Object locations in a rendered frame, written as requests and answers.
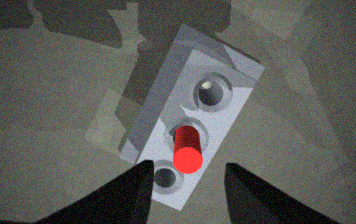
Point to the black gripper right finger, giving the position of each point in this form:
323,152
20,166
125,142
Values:
252,200

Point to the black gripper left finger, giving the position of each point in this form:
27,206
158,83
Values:
124,200

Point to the red peg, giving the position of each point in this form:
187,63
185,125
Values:
187,156

